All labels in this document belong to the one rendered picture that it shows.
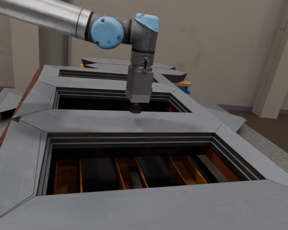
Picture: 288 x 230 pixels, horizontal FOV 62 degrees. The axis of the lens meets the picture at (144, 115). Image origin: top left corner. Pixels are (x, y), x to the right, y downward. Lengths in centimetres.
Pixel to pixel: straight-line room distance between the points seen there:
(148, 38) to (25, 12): 33
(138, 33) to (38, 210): 53
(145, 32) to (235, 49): 320
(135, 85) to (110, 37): 22
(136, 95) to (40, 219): 46
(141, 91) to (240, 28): 319
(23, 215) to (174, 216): 28
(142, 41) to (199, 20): 288
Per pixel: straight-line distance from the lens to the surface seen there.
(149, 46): 76
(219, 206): 57
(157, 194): 55
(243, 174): 78
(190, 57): 363
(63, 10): 65
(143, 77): 77
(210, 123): 98
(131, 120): 86
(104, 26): 61
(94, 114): 89
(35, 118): 84
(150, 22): 75
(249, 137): 126
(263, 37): 408
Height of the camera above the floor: 121
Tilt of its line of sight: 22 degrees down
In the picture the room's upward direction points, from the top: 9 degrees clockwise
